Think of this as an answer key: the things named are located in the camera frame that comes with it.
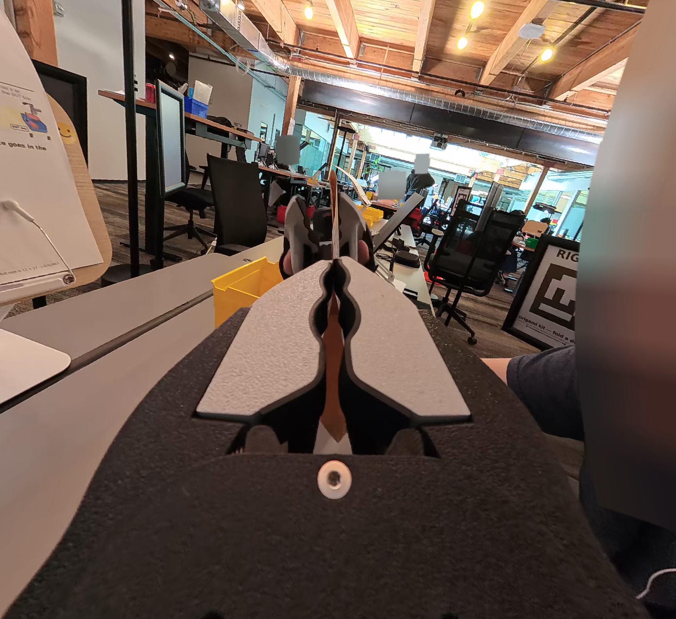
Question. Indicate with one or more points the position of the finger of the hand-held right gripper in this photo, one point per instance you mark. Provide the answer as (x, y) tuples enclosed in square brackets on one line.
[(354, 225), (300, 233)]

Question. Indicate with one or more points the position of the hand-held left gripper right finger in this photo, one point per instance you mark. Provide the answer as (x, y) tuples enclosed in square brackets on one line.
[(406, 360)]

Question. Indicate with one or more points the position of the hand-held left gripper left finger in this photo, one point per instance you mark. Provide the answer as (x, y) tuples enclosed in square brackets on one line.
[(264, 360)]

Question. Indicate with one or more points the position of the patterned origami paper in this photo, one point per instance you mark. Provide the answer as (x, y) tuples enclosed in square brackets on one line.
[(334, 365)]

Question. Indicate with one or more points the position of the yellow plastic bin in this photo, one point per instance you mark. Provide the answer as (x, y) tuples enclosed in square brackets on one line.
[(237, 291), (372, 213)]

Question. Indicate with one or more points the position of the dark slanted board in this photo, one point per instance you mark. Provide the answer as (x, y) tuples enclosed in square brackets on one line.
[(399, 220)]

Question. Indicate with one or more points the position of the black high-back chair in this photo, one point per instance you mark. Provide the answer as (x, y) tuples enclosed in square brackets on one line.
[(237, 202)]

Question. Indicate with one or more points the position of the black swivel office chair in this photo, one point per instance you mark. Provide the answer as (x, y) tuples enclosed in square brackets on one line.
[(193, 202)]

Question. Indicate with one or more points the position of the black mesh office chair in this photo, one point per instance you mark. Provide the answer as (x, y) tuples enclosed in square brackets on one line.
[(475, 254)]

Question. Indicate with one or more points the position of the wooden top standing desk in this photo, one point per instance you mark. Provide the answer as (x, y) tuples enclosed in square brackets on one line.
[(211, 125)]

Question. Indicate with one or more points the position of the black framed marker sign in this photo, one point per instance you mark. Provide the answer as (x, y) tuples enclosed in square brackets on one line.
[(549, 291)]

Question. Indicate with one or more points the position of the rolling whiteboard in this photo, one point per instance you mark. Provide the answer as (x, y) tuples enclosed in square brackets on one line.
[(171, 138)]

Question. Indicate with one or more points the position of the blue storage bin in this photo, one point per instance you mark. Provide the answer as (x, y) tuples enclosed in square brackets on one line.
[(195, 106)]

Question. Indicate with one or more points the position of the red can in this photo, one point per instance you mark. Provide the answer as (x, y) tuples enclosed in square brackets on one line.
[(150, 92)]

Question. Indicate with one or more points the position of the black stand pole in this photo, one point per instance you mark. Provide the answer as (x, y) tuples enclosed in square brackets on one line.
[(129, 101)]

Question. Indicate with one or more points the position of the white ceiling device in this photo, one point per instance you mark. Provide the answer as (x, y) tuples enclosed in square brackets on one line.
[(531, 30)]

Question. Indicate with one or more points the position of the silver ventilation duct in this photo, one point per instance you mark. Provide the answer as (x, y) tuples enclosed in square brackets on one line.
[(232, 22)]

